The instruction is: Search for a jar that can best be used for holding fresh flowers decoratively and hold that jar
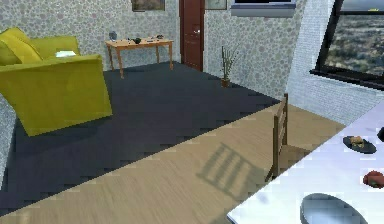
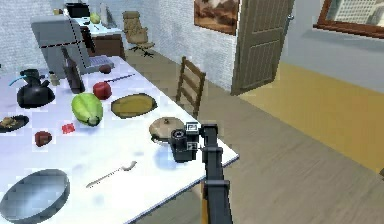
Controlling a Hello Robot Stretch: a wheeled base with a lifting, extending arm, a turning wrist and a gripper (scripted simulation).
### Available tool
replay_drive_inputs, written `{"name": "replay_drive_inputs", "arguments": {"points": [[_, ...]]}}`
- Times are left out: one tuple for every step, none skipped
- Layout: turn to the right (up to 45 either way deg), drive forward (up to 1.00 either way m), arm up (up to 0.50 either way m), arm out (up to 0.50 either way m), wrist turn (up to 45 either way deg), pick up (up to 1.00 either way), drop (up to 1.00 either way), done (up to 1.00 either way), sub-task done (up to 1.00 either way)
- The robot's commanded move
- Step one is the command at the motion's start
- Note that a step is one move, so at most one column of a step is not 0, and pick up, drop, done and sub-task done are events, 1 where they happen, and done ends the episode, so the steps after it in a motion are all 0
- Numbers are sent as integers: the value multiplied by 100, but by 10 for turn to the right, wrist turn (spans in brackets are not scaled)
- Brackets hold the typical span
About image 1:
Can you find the black framed window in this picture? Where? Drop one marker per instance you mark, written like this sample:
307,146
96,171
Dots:
353,43

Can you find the framed pale picture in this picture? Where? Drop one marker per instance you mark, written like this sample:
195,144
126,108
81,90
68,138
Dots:
215,4

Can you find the black round object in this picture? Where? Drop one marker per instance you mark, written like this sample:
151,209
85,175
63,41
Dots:
381,134

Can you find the small dark object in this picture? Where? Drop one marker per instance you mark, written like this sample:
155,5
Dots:
160,36

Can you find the grey glass jar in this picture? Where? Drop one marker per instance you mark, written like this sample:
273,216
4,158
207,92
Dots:
113,35

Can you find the white book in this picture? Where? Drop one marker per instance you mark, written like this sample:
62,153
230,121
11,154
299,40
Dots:
65,53

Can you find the wooden side table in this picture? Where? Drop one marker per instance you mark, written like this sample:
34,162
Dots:
140,45

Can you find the yellow sofa cushion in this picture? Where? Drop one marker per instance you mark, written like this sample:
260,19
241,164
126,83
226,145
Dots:
16,46

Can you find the yellow sofa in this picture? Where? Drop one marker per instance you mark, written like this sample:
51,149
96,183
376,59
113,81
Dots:
56,90

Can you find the framed landscape picture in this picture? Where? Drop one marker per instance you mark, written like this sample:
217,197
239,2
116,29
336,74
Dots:
148,4

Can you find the grey wall television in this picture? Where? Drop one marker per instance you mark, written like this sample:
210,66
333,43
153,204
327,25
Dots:
263,8

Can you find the grey bowl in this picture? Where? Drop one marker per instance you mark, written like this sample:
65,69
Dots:
330,210

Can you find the white dining table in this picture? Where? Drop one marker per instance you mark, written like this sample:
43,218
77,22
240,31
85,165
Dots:
320,180

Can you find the dark red room door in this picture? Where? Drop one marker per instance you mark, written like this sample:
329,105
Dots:
191,33

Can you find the black plate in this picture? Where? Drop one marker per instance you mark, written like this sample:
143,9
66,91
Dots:
365,146

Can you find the small black object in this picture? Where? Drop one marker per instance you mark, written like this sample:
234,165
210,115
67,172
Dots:
136,40

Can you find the red food piece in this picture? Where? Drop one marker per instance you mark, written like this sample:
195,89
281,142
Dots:
374,179

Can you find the brown wooden chair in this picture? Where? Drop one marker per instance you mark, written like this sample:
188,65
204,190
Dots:
281,133

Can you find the brown bread piece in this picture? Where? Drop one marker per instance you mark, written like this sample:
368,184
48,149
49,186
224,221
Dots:
356,140

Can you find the potted house plant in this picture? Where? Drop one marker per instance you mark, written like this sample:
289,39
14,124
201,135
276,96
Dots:
227,66

